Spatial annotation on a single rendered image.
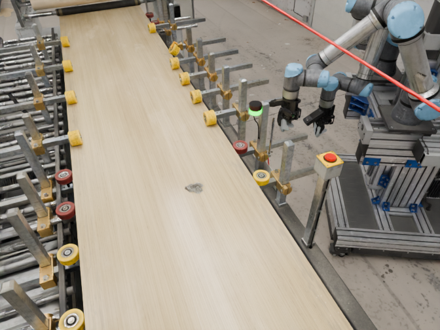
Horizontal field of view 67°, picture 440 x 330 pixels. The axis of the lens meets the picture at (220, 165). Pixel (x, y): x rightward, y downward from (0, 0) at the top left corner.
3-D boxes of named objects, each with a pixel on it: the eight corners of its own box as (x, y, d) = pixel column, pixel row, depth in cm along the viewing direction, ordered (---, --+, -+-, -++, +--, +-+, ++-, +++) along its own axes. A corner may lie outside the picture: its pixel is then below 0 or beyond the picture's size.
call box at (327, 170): (328, 165, 129) (332, 150, 123) (339, 177, 124) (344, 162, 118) (312, 170, 127) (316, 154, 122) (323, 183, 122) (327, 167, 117)
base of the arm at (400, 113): (417, 109, 174) (424, 92, 168) (427, 126, 163) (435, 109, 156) (387, 108, 176) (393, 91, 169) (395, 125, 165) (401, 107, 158)
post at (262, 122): (260, 171, 193) (266, 99, 161) (262, 175, 191) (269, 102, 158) (255, 173, 192) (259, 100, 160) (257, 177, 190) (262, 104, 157)
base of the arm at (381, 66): (391, 66, 211) (397, 50, 204) (398, 77, 199) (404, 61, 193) (366, 65, 212) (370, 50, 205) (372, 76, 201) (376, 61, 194)
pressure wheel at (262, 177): (254, 183, 171) (255, 167, 163) (270, 187, 168) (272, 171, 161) (249, 194, 165) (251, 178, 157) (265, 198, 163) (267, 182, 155)
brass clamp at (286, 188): (279, 175, 173) (280, 167, 169) (293, 193, 163) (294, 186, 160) (268, 178, 171) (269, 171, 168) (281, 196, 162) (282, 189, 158)
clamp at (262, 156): (256, 146, 189) (257, 139, 186) (268, 160, 180) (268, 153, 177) (248, 148, 188) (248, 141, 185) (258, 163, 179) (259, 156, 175)
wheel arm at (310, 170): (329, 165, 177) (330, 158, 174) (333, 169, 175) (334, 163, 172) (255, 187, 166) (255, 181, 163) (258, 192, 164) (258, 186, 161)
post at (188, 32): (194, 83, 284) (189, 25, 252) (195, 84, 282) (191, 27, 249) (190, 84, 283) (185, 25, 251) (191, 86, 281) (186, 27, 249)
